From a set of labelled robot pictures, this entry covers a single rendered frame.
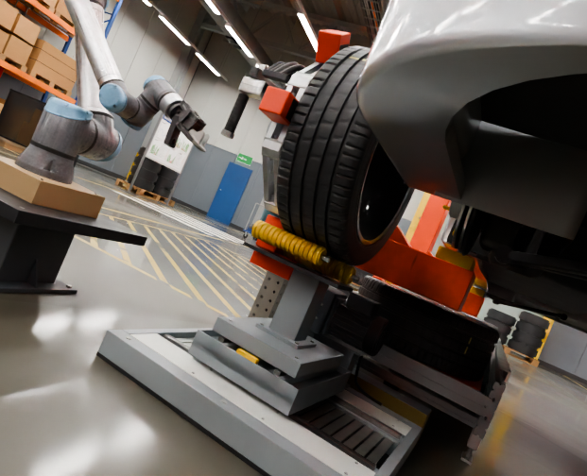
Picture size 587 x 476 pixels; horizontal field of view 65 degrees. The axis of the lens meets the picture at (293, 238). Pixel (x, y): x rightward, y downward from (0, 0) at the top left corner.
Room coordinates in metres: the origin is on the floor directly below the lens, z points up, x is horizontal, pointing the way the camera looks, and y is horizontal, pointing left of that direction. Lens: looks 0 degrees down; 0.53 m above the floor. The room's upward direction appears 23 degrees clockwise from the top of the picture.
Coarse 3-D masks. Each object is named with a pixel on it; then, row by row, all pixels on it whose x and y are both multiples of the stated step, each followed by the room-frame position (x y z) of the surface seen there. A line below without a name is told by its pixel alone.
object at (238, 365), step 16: (208, 336) 1.35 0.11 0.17; (192, 352) 1.36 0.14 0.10; (208, 352) 1.34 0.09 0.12; (224, 352) 1.32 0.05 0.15; (240, 352) 1.30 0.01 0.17; (224, 368) 1.31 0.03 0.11; (240, 368) 1.29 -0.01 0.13; (256, 368) 1.27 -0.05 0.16; (272, 368) 1.38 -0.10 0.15; (336, 368) 1.67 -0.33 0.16; (240, 384) 1.29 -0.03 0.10; (256, 384) 1.27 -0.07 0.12; (272, 384) 1.25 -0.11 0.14; (288, 384) 1.23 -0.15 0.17; (304, 384) 1.36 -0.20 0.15; (320, 384) 1.38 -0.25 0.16; (336, 384) 1.54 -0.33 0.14; (272, 400) 1.24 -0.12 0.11; (288, 400) 1.22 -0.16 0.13; (304, 400) 1.30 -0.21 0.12; (320, 400) 1.45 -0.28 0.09
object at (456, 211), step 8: (456, 208) 1.33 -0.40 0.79; (464, 208) 1.23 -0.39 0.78; (472, 208) 1.22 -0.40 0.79; (456, 216) 1.36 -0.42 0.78; (464, 216) 1.29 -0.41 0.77; (456, 224) 1.26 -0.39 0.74; (464, 224) 1.25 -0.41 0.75; (456, 232) 1.28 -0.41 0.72; (464, 232) 1.26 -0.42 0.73; (456, 240) 1.32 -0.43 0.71; (456, 248) 1.39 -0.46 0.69
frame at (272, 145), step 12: (300, 72) 1.35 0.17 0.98; (312, 72) 1.39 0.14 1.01; (288, 84) 1.34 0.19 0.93; (300, 84) 1.32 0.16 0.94; (300, 96) 1.32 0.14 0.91; (276, 132) 1.35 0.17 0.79; (264, 144) 1.34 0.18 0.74; (276, 144) 1.32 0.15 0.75; (264, 156) 1.36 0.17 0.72; (276, 156) 1.33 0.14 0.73; (264, 168) 1.38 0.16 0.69; (276, 168) 1.35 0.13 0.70; (264, 180) 1.41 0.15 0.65; (276, 180) 1.38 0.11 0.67; (264, 192) 1.44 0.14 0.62; (276, 204) 1.44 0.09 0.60
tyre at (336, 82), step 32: (352, 64) 1.26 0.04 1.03; (320, 96) 1.23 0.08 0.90; (352, 96) 1.19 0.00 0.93; (288, 128) 1.25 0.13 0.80; (320, 128) 1.21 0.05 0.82; (352, 128) 1.17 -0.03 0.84; (288, 160) 1.26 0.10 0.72; (320, 160) 1.21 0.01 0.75; (352, 160) 1.17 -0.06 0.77; (288, 192) 1.30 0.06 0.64; (320, 192) 1.23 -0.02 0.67; (352, 192) 1.20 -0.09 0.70; (288, 224) 1.38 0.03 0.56; (320, 224) 1.29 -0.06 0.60; (352, 224) 1.28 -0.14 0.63; (352, 256) 1.39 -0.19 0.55
